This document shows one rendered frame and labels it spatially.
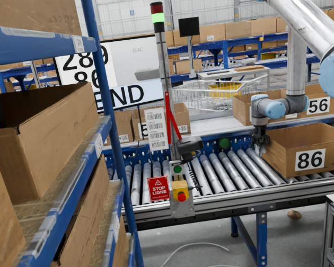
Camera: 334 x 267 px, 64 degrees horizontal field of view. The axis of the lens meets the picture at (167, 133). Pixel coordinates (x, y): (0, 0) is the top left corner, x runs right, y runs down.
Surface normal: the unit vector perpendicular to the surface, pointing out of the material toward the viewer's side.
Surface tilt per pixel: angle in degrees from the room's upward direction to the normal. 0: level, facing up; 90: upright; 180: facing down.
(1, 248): 90
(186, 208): 90
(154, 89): 86
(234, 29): 90
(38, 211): 0
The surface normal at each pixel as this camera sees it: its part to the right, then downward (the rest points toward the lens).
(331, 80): -0.95, 0.24
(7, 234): 0.99, -0.13
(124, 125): 0.07, 0.32
